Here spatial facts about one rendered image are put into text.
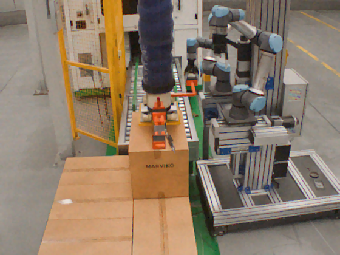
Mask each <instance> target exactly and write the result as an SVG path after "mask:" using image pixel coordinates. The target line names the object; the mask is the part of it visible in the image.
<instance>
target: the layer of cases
mask: <svg viewBox="0 0 340 255"><path fill-rule="evenodd" d="M38 255H198V254H197V247H196V240H195V235H194V228H193V221H192V214H191V206H190V202H189V196H184V197H158V198H145V199H133V196H132V183H131V171H130V163H129V156H128V155H118V156H105V157H83V158H81V157H72V158H67V159H66V162H65V166H64V169H63V173H62V175H61V178H60V183H59V185H58V188H57V190H56V196H55V199H54V201H53V205H52V209H51V211H50V216H49V219H48V221H47V225H46V228H45V232H44V235H43V237H42V242H41V244H40V249H39V251H38Z"/></svg>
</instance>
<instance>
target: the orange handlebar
mask: <svg viewBox="0 0 340 255"><path fill-rule="evenodd" d="M191 89H192V93H171V97H194V96H195V95H196V91H195V88H194V83H193V81H191ZM160 106H161V107H163V102H162V101H161V102H160ZM157 125H165V119H164V115H161V118H158V116H157V115H156V116H155V126H157ZM155 147H156V148H164V147H165V144H157V145H155Z"/></svg>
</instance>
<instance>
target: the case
mask: <svg viewBox="0 0 340 255"><path fill-rule="evenodd" d="M179 111H180V121H181V124H180V125H166V131H167V133H168V135H169V134H170V135H171V137H172V140H173V141H172V143H173V145H174V146H175V153H174V152H173V150H172V148H171V147H170V145H169V143H168V140H167V139H166V136H165V140H166V149H154V150H152V135H155V134H154V132H155V131H154V129H155V122H154V121H153V122H152V126H138V119H139V112H133V113H132V123H131V134H130V142H129V163H130V171H131V183H132V196H133V199H145V198H158V197H184V196H189V154H188V142H187V138H186V131H185V124H184V119H183V111H182V110H179Z"/></svg>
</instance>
